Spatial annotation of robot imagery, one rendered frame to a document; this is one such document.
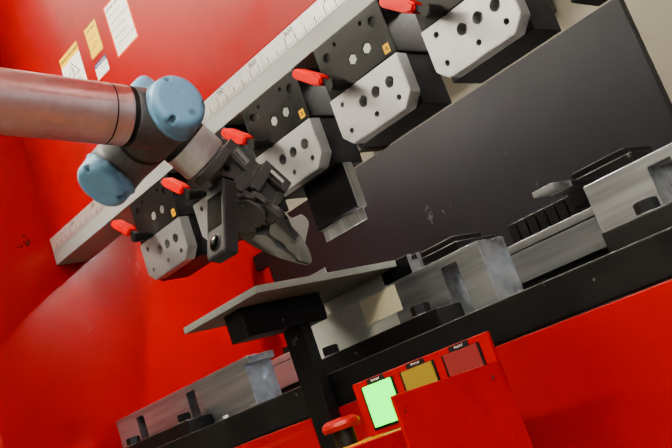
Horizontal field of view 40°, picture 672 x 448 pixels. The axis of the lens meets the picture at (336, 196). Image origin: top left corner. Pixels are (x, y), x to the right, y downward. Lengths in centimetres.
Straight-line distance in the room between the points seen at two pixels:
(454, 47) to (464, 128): 69
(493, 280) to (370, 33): 39
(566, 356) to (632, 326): 9
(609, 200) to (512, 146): 73
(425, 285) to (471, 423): 47
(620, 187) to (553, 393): 25
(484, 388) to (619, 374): 18
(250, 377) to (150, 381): 56
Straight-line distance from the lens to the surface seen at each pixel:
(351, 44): 136
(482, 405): 88
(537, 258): 150
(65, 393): 206
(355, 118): 134
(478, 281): 124
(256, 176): 134
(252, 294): 118
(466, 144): 190
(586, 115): 175
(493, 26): 119
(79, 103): 109
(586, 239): 145
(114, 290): 218
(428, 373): 97
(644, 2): 318
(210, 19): 162
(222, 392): 170
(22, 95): 107
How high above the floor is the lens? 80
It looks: 14 degrees up
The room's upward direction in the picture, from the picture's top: 20 degrees counter-clockwise
